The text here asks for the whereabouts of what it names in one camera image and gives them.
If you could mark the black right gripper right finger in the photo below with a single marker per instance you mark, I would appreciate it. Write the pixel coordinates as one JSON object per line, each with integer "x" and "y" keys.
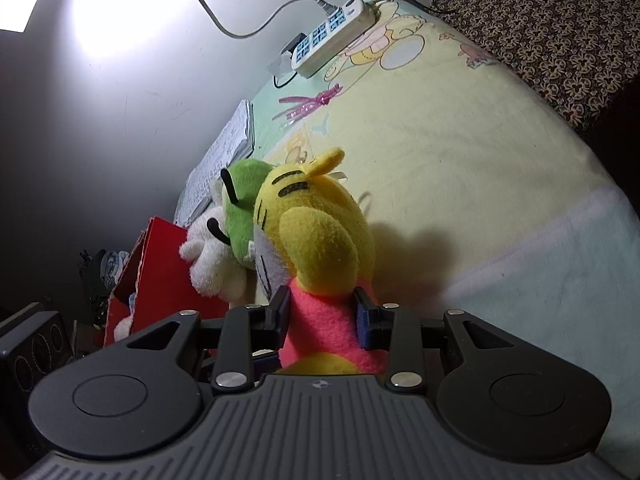
{"x": 397, "y": 331}

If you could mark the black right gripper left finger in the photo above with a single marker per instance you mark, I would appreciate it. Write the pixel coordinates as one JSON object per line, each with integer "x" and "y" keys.
{"x": 247, "y": 341}

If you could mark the white bunny plush toy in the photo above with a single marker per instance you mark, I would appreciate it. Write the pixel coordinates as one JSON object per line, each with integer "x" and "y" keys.
{"x": 214, "y": 270}

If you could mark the yellow tiger plush toy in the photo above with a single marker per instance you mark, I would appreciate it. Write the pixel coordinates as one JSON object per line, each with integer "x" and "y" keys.
{"x": 311, "y": 236}

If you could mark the green frog plush toy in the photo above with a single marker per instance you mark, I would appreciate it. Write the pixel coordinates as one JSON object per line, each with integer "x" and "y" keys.
{"x": 242, "y": 182}

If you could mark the red cardboard box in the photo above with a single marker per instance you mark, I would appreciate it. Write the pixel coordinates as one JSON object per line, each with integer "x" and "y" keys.
{"x": 155, "y": 283}

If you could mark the baby print blanket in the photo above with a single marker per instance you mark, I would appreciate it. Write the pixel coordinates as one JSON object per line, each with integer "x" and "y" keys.
{"x": 477, "y": 195}

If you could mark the striped clothes pile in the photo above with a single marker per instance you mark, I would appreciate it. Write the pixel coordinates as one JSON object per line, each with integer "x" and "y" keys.
{"x": 99, "y": 273}

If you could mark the handwritten paper notebook stack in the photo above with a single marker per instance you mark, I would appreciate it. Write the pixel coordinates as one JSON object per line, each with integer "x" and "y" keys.
{"x": 234, "y": 142}

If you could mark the black speaker device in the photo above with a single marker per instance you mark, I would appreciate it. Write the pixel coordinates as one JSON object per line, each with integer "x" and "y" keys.
{"x": 34, "y": 342}

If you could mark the black charger adapter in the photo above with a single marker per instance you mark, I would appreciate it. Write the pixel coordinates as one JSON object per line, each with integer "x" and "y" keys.
{"x": 288, "y": 50}

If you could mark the white power strip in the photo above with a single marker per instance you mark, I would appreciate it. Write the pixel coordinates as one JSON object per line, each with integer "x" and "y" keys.
{"x": 346, "y": 24}

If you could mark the brown patterned cloth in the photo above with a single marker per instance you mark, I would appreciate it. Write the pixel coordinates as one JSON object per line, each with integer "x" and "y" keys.
{"x": 579, "y": 55}

